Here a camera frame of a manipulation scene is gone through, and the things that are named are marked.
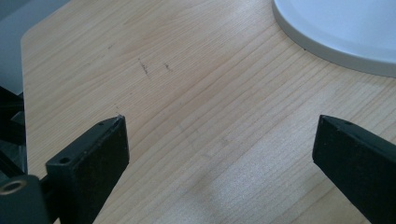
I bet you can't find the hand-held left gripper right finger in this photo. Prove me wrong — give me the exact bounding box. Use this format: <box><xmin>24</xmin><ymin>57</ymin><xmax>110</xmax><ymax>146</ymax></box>
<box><xmin>312</xmin><ymin>114</ymin><xmax>396</xmax><ymax>224</ymax></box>

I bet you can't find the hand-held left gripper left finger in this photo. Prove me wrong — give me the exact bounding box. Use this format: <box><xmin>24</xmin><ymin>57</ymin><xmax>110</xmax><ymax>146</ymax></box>
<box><xmin>45</xmin><ymin>114</ymin><xmax>131</xmax><ymax>224</ymax></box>

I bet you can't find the dark metal stand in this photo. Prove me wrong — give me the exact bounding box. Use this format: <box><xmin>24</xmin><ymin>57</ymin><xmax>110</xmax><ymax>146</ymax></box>
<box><xmin>0</xmin><ymin>85</ymin><xmax>28</xmax><ymax>181</ymax></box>

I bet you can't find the white round plate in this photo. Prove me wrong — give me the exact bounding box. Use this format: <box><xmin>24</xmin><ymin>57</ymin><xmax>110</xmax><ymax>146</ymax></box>
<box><xmin>272</xmin><ymin>0</ymin><xmax>396</xmax><ymax>78</ymax></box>

